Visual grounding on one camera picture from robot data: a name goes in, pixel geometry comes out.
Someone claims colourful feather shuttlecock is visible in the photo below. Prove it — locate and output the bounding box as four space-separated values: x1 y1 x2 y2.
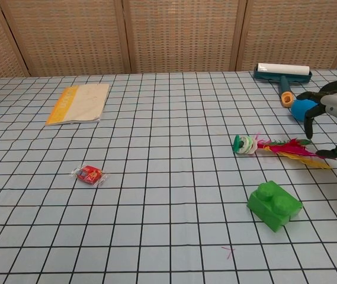
232 133 333 170

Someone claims blue ball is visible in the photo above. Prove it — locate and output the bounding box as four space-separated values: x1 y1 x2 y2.
288 99 317 122

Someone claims teal lint roller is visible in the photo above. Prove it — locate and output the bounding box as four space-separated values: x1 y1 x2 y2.
252 62 313 108

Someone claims green toy building block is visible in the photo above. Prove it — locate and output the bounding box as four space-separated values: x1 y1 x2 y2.
246 180 303 234

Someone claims pink feather scrap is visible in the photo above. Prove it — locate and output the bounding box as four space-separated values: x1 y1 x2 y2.
220 246 235 261

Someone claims blue grid tablecloth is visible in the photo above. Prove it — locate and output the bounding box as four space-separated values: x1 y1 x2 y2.
0 68 337 284

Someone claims yellow and white notebook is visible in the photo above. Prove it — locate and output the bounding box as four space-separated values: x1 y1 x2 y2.
44 83 110 127

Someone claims red wrapped candy packet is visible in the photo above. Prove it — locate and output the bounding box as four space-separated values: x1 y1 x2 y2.
69 164 110 187

